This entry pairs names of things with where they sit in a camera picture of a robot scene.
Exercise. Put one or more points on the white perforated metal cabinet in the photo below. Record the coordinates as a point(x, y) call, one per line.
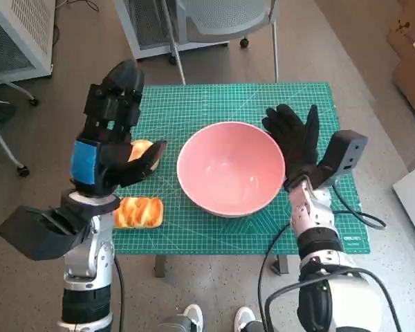
point(20, 34)

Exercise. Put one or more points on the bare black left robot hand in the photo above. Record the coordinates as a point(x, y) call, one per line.
point(107, 155)

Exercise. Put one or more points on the grey table leg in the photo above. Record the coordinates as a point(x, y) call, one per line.
point(159, 266)
point(281, 265)

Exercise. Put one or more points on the green cutting mat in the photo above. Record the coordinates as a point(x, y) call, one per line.
point(228, 103)

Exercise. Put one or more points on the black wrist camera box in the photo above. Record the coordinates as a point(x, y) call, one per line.
point(38, 231)
point(342, 155)

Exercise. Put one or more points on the pink bowl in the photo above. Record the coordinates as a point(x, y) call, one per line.
point(228, 166)

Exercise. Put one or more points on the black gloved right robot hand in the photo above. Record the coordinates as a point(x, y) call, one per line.
point(297, 145)

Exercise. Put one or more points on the rectangular toy bread loaf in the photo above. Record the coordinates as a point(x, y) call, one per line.
point(138, 212)

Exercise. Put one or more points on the grey chair with metal legs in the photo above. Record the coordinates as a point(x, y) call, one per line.
point(228, 17)

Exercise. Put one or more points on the round toy bread bun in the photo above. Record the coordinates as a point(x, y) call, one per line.
point(140, 148)

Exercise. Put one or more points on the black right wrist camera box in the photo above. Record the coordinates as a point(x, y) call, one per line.
point(342, 155)

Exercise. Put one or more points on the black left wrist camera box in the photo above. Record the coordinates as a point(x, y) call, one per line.
point(38, 231)

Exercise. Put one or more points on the white mesh cabinet on casters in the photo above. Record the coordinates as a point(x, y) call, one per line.
point(141, 27)

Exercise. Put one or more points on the brown cardboard box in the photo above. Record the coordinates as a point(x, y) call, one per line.
point(411, 69)

